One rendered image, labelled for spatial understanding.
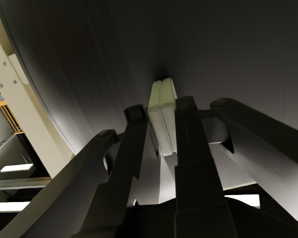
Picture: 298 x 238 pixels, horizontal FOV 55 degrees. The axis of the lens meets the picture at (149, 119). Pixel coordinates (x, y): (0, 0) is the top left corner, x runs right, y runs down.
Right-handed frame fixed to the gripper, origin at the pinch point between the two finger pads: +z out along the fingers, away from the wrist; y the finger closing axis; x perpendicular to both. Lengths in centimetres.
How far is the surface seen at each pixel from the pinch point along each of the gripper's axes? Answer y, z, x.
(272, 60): 8.2, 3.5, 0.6
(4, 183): -505, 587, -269
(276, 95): 8.4, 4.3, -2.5
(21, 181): -453, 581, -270
